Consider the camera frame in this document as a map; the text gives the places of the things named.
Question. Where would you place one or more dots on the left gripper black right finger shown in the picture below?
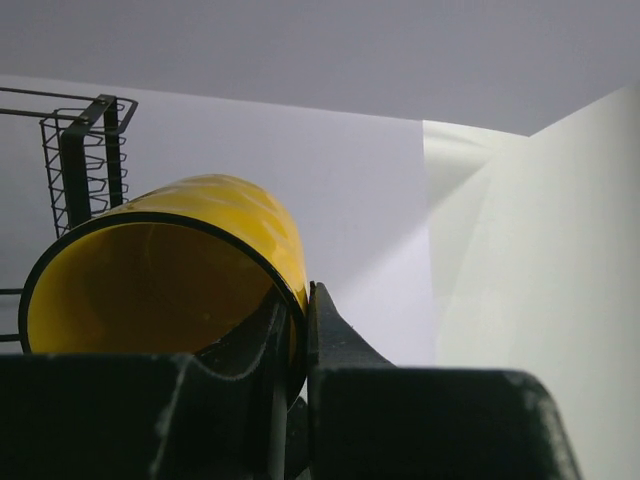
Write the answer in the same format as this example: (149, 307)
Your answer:
(371, 419)

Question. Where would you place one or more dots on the black wire dish rack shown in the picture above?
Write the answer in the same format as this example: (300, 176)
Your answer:
(84, 164)

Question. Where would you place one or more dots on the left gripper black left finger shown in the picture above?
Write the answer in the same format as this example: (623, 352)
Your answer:
(218, 416)

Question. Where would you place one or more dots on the yellow cup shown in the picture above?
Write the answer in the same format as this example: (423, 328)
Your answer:
(171, 271)

